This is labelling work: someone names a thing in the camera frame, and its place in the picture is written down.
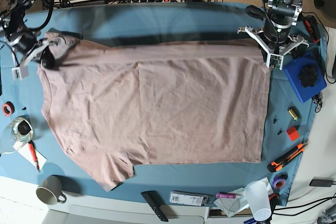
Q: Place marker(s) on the clear tape roll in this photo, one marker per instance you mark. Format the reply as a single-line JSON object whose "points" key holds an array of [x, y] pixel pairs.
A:
{"points": [[20, 130]]}

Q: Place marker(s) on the translucent plastic cup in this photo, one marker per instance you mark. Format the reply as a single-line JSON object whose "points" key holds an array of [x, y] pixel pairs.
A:
{"points": [[256, 194]]}

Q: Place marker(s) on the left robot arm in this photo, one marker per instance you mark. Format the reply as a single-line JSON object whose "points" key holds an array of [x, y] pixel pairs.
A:
{"points": [[279, 16]]}

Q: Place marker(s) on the orange black power tool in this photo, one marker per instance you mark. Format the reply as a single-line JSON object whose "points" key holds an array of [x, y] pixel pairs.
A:
{"points": [[311, 26]]}

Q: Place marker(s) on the purple tape roll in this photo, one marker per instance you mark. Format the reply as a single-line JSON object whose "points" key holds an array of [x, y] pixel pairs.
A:
{"points": [[279, 181]]}

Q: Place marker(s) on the blue table cloth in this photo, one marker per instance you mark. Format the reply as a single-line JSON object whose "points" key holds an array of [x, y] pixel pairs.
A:
{"points": [[132, 24]]}

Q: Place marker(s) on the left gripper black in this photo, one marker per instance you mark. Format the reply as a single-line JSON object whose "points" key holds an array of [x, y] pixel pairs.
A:
{"points": [[276, 31]]}

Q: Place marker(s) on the red tape roll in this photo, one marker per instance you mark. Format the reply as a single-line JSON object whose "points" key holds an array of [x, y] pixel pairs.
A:
{"points": [[8, 108]]}

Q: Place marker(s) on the white paper note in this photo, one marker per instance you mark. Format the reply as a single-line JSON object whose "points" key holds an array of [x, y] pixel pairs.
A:
{"points": [[24, 152]]}

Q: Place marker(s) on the black remote control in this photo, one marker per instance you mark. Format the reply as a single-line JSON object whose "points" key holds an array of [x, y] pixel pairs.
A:
{"points": [[152, 200]]}

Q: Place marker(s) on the grey ceramic mug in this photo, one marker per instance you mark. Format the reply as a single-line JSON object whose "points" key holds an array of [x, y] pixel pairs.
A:
{"points": [[50, 191]]}

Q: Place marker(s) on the black star knob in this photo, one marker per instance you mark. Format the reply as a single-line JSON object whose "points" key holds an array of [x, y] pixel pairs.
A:
{"points": [[308, 76]]}

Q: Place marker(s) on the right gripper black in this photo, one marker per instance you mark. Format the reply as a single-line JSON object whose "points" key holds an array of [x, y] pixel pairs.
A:
{"points": [[24, 41]]}

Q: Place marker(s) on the purple marker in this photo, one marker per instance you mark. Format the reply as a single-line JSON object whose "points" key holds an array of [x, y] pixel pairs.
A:
{"points": [[229, 195]]}

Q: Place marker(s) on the red cube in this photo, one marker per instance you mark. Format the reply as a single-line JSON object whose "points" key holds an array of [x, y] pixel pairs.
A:
{"points": [[292, 133]]}

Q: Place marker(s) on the mauve pink T-shirt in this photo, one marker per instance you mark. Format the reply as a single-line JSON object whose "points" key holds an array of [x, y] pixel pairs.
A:
{"points": [[185, 102]]}

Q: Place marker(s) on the blue plastic box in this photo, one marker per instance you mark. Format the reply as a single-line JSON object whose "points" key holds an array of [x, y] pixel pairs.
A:
{"points": [[292, 70]]}

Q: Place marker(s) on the orange black utility knife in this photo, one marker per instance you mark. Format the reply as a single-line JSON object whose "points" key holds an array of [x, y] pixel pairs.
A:
{"points": [[284, 160]]}

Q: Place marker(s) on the clear packaged item with barcode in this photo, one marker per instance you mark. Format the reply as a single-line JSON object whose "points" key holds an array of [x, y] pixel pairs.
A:
{"points": [[190, 199]]}

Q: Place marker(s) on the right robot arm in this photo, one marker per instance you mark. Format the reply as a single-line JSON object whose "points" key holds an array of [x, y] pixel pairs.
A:
{"points": [[12, 20]]}

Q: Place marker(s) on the orange pen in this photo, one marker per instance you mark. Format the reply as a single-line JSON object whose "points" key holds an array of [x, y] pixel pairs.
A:
{"points": [[33, 154]]}

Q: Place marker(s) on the yellow green battery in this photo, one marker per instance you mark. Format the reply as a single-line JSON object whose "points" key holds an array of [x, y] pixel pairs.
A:
{"points": [[293, 111]]}

